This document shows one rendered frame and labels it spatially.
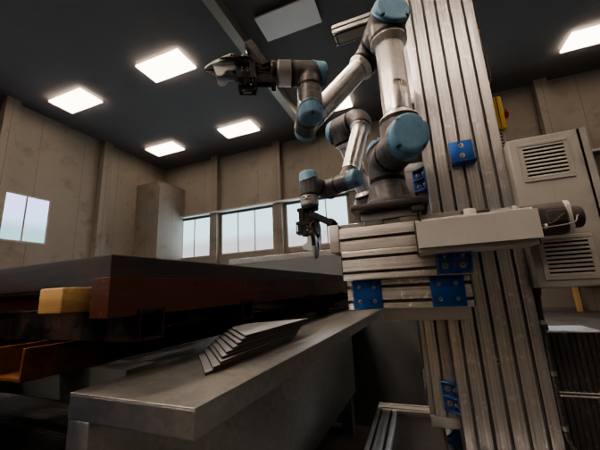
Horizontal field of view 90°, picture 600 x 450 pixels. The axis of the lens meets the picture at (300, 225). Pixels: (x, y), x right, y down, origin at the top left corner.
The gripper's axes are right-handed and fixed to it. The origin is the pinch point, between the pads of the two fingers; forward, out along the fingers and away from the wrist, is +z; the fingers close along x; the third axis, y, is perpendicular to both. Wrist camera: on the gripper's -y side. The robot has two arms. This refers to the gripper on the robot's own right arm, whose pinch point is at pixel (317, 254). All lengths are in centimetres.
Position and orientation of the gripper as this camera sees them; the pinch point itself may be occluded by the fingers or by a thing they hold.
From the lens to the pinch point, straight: 118.6
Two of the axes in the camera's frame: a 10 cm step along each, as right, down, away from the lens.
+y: -9.2, 1.3, 3.7
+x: -3.9, -1.8, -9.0
